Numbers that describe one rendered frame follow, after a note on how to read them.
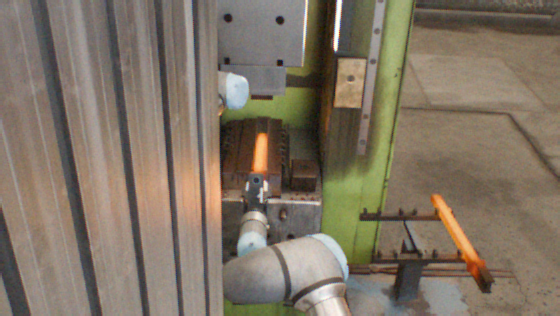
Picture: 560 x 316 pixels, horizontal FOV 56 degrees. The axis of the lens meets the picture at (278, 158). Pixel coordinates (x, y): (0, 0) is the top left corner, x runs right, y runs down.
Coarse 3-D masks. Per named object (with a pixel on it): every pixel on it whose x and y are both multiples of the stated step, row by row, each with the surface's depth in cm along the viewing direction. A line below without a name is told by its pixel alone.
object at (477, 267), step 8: (432, 200) 179; (440, 200) 176; (440, 208) 172; (440, 216) 172; (448, 216) 169; (448, 224) 165; (456, 224) 165; (456, 232) 161; (456, 240) 159; (464, 240) 158; (464, 248) 155; (472, 248) 155; (464, 256) 154; (472, 256) 152; (472, 264) 149; (480, 264) 147; (472, 272) 150; (480, 272) 145; (488, 272) 144; (480, 280) 146; (488, 280) 142; (480, 288) 144; (488, 288) 143
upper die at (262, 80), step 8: (224, 64) 159; (280, 64) 161; (224, 72) 160; (232, 72) 160; (240, 72) 160; (248, 72) 160; (256, 72) 160; (264, 72) 160; (272, 72) 160; (280, 72) 160; (248, 80) 161; (256, 80) 161; (264, 80) 161; (272, 80) 161; (280, 80) 161; (248, 88) 162; (256, 88) 162; (264, 88) 162; (272, 88) 162; (280, 88) 162
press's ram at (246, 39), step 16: (224, 0) 149; (240, 0) 149; (256, 0) 149; (272, 0) 149; (288, 0) 149; (304, 0) 149; (224, 16) 152; (240, 16) 151; (256, 16) 151; (272, 16) 151; (288, 16) 151; (304, 16) 151; (224, 32) 154; (240, 32) 154; (256, 32) 154; (272, 32) 154; (288, 32) 153; (304, 32) 154; (224, 48) 156; (240, 48) 156; (256, 48) 156; (272, 48) 156; (288, 48) 156; (240, 64) 159; (256, 64) 159; (272, 64) 158; (288, 64) 158
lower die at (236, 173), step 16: (240, 128) 207; (256, 128) 203; (272, 128) 206; (240, 144) 194; (256, 144) 192; (272, 144) 194; (240, 160) 184; (272, 160) 184; (224, 176) 178; (240, 176) 178; (272, 176) 178
